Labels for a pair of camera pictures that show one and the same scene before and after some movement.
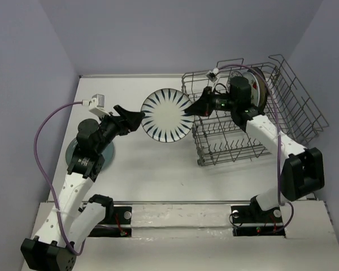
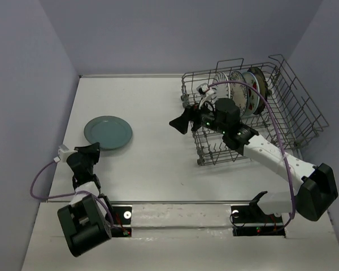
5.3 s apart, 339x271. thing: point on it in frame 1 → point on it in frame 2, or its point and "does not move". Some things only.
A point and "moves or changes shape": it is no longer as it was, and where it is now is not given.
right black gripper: [204, 105] → [192, 113]
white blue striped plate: [165, 119] → [220, 90]
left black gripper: [134, 119] → [92, 149]
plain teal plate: [108, 153] moves or changes shape
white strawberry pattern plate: [254, 87] does not move
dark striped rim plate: [260, 76] does not move
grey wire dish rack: [234, 92] does not move
